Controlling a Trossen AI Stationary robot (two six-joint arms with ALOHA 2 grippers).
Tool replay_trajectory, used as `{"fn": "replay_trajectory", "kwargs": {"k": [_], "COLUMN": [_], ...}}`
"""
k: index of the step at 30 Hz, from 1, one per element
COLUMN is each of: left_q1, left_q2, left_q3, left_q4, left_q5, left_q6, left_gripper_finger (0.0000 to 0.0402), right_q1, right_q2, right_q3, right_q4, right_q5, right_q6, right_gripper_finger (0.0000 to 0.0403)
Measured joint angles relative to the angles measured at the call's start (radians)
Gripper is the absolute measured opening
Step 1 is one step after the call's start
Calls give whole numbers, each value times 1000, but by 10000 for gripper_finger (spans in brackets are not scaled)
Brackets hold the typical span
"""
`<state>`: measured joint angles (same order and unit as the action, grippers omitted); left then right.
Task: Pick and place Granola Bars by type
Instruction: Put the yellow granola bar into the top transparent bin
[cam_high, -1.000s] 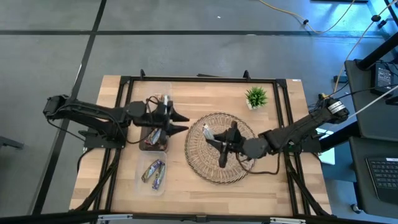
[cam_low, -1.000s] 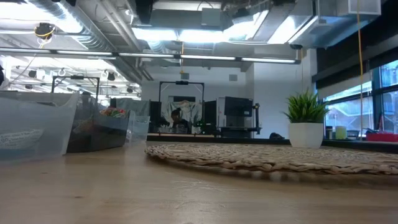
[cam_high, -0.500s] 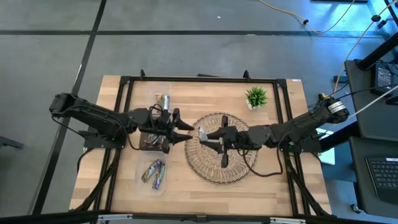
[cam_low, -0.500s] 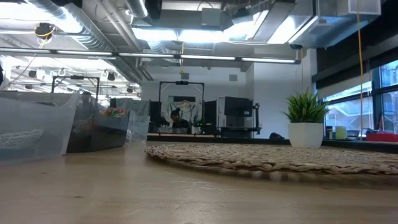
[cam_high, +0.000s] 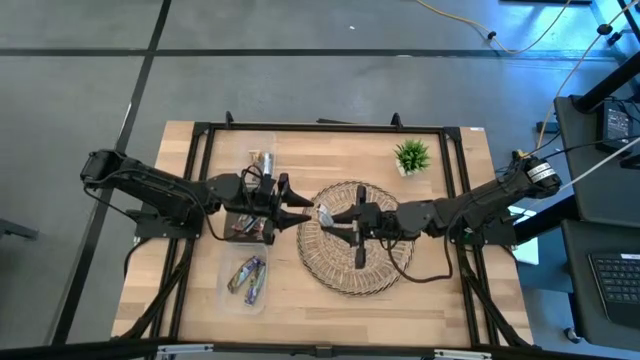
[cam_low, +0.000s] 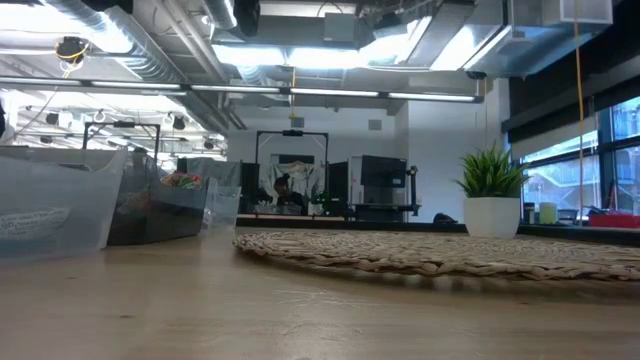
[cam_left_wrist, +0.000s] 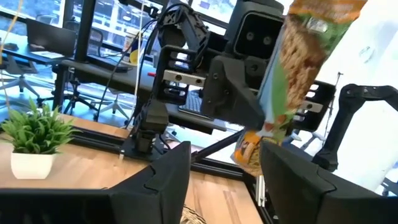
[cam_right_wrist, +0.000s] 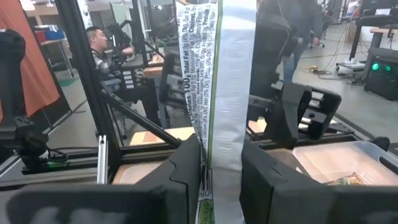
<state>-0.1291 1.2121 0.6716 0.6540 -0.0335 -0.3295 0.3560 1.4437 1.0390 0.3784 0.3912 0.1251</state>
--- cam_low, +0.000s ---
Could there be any clear plastic bin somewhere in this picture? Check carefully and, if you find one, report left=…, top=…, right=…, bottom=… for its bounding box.
left=187, top=157, right=244, bottom=232
left=0, top=146, right=129, bottom=262

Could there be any long ceiling light strip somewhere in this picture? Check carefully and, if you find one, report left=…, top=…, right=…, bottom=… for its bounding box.
left=0, top=74, right=484, bottom=104

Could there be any red box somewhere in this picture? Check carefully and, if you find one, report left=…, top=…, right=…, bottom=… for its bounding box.
left=587, top=212, right=640, bottom=230

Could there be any black monitor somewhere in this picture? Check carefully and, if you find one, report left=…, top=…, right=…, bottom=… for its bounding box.
left=359, top=154, right=409, bottom=190
left=327, top=160, right=351, bottom=204

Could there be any black aluminium table frame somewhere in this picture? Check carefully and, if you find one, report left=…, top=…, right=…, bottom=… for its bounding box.
left=234, top=215, right=640, bottom=247

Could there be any black gantry frame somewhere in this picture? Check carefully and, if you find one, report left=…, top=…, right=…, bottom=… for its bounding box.
left=254, top=129, right=330, bottom=216

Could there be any green plant in white pot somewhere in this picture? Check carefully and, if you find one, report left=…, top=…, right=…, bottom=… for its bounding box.
left=454, top=142, right=531, bottom=240

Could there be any person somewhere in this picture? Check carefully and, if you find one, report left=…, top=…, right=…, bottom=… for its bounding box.
left=272, top=172, right=307, bottom=216

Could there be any corrugated silver duct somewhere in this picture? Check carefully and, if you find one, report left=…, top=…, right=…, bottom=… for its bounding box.
left=44, top=0, right=236, bottom=132

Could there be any yellow hanging cable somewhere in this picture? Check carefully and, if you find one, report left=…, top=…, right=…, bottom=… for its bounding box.
left=573, top=0, right=586, bottom=214

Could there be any rectangular silver duct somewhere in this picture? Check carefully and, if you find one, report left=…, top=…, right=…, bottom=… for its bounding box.
left=462, top=0, right=614, bottom=77

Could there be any pale yellow cup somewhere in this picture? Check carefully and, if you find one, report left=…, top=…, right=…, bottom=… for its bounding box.
left=538, top=201, right=559, bottom=225

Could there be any round woven wicker mat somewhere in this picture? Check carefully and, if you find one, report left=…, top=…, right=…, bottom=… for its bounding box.
left=232, top=228, right=640, bottom=283

